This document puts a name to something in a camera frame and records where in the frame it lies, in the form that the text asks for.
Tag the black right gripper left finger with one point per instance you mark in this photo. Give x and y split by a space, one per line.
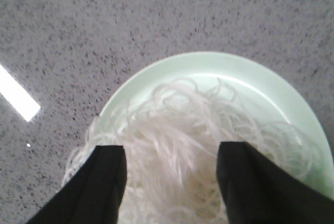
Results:
94 194

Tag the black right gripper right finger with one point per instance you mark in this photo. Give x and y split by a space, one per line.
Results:
255 190

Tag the white translucent vermicelli bundle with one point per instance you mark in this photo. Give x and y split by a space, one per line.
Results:
171 140

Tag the light green round plate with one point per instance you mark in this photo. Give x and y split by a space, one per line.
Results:
263 93

